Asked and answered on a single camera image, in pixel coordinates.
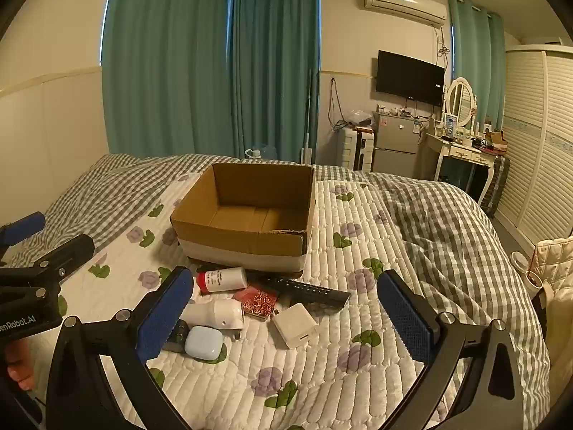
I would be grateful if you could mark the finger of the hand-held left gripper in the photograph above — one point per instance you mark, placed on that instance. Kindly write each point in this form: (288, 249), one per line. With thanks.
(67, 251)
(24, 227)

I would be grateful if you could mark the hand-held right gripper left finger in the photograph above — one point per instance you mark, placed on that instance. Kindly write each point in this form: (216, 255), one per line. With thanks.
(164, 320)

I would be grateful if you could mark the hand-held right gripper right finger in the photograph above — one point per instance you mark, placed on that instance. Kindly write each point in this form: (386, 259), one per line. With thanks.
(405, 318)

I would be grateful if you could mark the small black case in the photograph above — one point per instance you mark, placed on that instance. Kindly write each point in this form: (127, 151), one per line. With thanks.
(179, 339)

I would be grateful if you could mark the light blue earbud case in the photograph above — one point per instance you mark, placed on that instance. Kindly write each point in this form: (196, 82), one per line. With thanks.
(203, 342)

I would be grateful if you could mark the white cylindrical device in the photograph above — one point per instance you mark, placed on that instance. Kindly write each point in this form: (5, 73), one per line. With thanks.
(219, 313)

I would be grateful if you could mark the white bottle with red cap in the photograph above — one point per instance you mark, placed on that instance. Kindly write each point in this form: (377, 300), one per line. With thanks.
(226, 279)

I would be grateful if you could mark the red box of gold clips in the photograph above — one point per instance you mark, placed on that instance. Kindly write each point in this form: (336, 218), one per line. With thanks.
(259, 302)

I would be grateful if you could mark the black remote control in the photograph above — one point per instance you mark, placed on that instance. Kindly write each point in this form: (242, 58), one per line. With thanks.
(309, 290)

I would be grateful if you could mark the white charger plug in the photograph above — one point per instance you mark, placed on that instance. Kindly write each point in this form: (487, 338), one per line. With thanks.
(293, 324)

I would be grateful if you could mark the cardboard box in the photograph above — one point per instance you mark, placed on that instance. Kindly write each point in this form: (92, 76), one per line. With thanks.
(241, 237)

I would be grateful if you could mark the person's left hand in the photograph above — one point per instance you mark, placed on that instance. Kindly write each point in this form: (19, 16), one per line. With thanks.
(21, 367)

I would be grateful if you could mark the white quilted floral mat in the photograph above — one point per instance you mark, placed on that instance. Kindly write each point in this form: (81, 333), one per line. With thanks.
(358, 251)

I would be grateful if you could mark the grey checked blanket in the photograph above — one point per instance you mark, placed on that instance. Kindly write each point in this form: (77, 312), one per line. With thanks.
(447, 233)

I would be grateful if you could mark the cream padded jacket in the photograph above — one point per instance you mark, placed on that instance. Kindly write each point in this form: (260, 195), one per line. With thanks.
(555, 268)

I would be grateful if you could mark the dark suitcase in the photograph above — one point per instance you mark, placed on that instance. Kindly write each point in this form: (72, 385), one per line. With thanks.
(498, 183)

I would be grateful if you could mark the grey small fridge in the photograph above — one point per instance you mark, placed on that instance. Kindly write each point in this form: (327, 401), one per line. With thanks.
(396, 143)

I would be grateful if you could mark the white dressing table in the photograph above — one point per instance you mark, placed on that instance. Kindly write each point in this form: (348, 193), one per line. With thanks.
(456, 150)

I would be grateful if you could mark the white suitcase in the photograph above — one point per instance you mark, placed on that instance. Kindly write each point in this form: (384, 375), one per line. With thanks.
(351, 150)

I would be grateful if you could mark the clear water jug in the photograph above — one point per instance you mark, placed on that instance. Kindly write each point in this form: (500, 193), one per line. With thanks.
(259, 152)

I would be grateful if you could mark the small brown box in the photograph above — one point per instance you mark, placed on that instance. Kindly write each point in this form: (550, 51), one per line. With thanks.
(497, 138)

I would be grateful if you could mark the clear plastic bag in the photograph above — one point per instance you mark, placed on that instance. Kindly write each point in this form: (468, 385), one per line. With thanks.
(359, 116)

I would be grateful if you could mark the wide green curtain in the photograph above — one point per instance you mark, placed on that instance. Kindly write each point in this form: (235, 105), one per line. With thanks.
(165, 62)

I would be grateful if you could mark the white slatted wardrobe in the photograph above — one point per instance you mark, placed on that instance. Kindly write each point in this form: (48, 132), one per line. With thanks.
(537, 143)

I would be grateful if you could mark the white mop stick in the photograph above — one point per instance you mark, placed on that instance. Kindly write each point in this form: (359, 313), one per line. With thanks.
(309, 116)

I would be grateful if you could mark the white oval mirror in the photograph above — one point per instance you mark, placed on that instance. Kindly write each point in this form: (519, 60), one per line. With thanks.
(461, 98)

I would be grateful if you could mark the green curtain beside wardrobe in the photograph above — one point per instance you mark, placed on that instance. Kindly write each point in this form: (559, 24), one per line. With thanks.
(476, 53)

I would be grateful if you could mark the narrow green curtain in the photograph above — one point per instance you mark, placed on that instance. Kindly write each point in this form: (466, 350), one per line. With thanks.
(275, 67)

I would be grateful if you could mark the white air conditioner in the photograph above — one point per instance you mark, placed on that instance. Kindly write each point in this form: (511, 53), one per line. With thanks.
(403, 2)

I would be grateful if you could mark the black wall television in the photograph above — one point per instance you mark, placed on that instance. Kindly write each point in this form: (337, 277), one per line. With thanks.
(409, 78)

